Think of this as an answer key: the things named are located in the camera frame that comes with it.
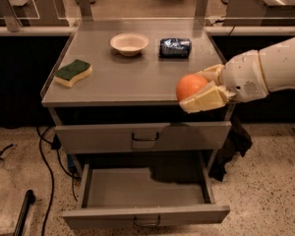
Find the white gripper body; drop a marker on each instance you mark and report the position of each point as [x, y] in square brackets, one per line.
[242, 77]

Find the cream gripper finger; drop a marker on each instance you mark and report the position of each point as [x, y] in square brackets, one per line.
[212, 73]
[208, 98]

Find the orange fruit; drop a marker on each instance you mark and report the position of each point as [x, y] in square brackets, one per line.
[189, 85]

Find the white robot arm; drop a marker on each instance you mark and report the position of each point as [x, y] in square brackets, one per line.
[278, 65]

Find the open grey middle drawer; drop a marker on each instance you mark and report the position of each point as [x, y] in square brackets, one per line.
[145, 193]

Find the grey metal drawer cabinet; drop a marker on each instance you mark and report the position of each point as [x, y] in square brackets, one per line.
[131, 90]

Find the closed grey upper drawer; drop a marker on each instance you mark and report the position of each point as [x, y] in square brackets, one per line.
[78, 139]

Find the blue crumpled chip bag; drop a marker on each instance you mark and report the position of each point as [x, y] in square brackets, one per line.
[175, 47]

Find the green yellow sponge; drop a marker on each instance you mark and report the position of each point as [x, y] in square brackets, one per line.
[72, 73]

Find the black bar on floor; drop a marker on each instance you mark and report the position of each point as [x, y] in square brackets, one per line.
[29, 200]

